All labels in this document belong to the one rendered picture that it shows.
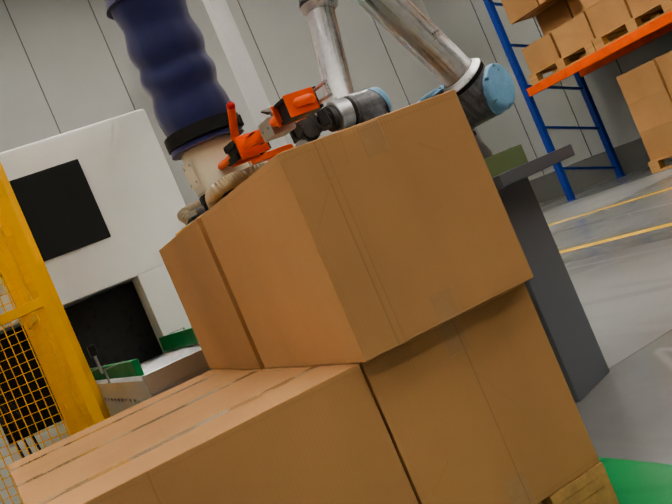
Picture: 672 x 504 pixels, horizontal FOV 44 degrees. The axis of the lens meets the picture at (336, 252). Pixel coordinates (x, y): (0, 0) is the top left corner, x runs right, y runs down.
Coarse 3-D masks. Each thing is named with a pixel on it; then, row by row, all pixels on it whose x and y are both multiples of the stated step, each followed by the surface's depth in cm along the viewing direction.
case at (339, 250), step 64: (384, 128) 156; (448, 128) 161; (256, 192) 162; (320, 192) 149; (384, 192) 154; (448, 192) 159; (256, 256) 177; (320, 256) 147; (384, 256) 152; (448, 256) 157; (512, 256) 162; (256, 320) 194; (320, 320) 159; (384, 320) 150; (448, 320) 155
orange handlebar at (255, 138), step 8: (304, 96) 180; (312, 96) 181; (296, 104) 180; (304, 104) 181; (272, 120) 192; (248, 136) 207; (256, 136) 202; (248, 144) 208; (256, 144) 206; (288, 144) 254; (272, 152) 251; (280, 152) 252; (224, 160) 225; (256, 160) 248; (264, 160) 250; (224, 168) 230
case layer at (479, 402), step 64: (512, 320) 165; (192, 384) 239; (256, 384) 181; (320, 384) 147; (384, 384) 152; (448, 384) 157; (512, 384) 163; (64, 448) 215; (128, 448) 167; (192, 448) 137; (256, 448) 141; (320, 448) 145; (384, 448) 150; (448, 448) 155; (512, 448) 160; (576, 448) 166
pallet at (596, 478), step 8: (600, 464) 168; (584, 472) 166; (592, 472) 167; (600, 472) 167; (576, 480) 165; (584, 480) 166; (592, 480) 166; (600, 480) 167; (608, 480) 168; (560, 488) 164; (568, 488) 164; (576, 488) 165; (584, 488) 165; (592, 488) 166; (600, 488) 167; (608, 488) 168; (552, 496) 162; (560, 496) 163; (568, 496) 164; (576, 496) 164; (584, 496) 165; (592, 496) 166; (600, 496) 166; (608, 496) 167
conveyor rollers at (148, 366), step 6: (180, 348) 459; (186, 348) 433; (192, 348) 408; (198, 348) 390; (162, 354) 481; (168, 354) 447; (174, 354) 422; (180, 354) 404; (186, 354) 387; (150, 360) 469; (156, 360) 444; (162, 360) 418; (168, 360) 393; (174, 360) 376; (144, 366) 432; (150, 366) 407; (156, 366) 390; (162, 366) 373; (144, 372) 380
